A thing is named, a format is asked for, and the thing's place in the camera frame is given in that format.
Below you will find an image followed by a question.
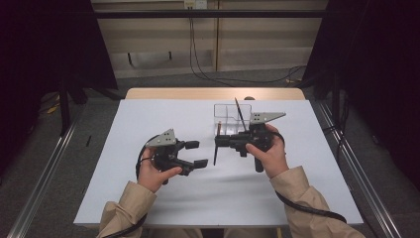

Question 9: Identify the white wall power socket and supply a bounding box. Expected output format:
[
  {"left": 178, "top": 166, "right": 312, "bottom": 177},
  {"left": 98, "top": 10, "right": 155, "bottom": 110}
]
[{"left": 183, "top": 0, "right": 209, "bottom": 10}]

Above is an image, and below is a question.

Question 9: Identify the clear plastic pen holder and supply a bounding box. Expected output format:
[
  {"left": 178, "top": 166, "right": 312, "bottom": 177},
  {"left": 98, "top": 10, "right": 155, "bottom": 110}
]
[{"left": 213, "top": 102, "right": 253, "bottom": 137}]

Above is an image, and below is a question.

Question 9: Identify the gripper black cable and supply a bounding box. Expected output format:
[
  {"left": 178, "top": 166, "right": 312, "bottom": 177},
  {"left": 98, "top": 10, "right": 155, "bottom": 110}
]
[
  {"left": 101, "top": 133, "right": 160, "bottom": 238},
  {"left": 271, "top": 131, "right": 348, "bottom": 225}
]

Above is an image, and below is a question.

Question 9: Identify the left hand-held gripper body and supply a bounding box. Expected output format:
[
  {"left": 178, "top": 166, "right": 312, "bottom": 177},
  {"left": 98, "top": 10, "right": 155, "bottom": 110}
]
[{"left": 145, "top": 128, "right": 196, "bottom": 178}]

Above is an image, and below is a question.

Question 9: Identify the dark pen with gold end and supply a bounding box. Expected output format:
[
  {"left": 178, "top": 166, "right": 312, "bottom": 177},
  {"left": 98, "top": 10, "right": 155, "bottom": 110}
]
[
  {"left": 213, "top": 121, "right": 223, "bottom": 167},
  {"left": 234, "top": 96, "right": 249, "bottom": 132}
]

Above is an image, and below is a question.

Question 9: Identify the black curtain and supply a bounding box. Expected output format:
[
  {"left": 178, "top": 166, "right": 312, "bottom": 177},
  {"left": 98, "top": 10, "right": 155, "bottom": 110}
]
[
  {"left": 302, "top": 0, "right": 420, "bottom": 181},
  {"left": 0, "top": 0, "right": 119, "bottom": 167}
]

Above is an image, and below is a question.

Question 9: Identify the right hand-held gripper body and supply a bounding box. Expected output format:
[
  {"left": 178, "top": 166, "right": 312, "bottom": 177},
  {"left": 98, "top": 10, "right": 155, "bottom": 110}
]
[{"left": 230, "top": 111, "right": 287, "bottom": 174}]

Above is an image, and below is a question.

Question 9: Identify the person's right hand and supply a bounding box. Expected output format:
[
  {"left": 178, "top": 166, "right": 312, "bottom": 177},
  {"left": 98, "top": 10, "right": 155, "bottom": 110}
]
[{"left": 245, "top": 123, "right": 290, "bottom": 179}]

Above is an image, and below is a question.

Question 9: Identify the black metal stand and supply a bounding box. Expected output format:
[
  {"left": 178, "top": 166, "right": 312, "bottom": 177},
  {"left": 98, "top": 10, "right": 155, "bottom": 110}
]
[
  {"left": 331, "top": 69, "right": 342, "bottom": 129},
  {"left": 57, "top": 76, "right": 72, "bottom": 136}
]

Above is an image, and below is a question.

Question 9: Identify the white table sheet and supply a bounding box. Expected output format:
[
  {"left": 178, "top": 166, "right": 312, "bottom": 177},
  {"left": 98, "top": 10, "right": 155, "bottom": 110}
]
[{"left": 73, "top": 98, "right": 365, "bottom": 228}]

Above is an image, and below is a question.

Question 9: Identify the aluminium floor rail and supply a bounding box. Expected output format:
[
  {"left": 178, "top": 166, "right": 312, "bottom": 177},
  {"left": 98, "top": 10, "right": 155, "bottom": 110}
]
[
  {"left": 6, "top": 107, "right": 86, "bottom": 238},
  {"left": 316, "top": 99, "right": 403, "bottom": 238}
]

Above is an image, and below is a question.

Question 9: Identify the person's left hand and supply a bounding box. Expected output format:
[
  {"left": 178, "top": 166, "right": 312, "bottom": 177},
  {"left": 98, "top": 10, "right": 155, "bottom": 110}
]
[{"left": 137, "top": 147, "right": 183, "bottom": 194}]

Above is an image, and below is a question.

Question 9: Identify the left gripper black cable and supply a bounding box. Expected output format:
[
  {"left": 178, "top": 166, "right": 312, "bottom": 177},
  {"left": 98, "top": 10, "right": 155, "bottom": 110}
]
[{"left": 101, "top": 133, "right": 160, "bottom": 238}]

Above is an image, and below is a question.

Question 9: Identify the black power cable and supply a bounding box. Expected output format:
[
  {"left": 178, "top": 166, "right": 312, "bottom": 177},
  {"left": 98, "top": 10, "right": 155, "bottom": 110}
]
[
  {"left": 187, "top": 8, "right": 308, "bottom": 84},
  {"left": 189, "top": 8, "right": 308, "bottom": 84}
]

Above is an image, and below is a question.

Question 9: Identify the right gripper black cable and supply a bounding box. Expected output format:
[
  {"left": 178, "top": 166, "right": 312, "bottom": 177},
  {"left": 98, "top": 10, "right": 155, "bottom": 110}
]
[{"left": 271, "top": 131, "right": 348, "bottom": 225}]

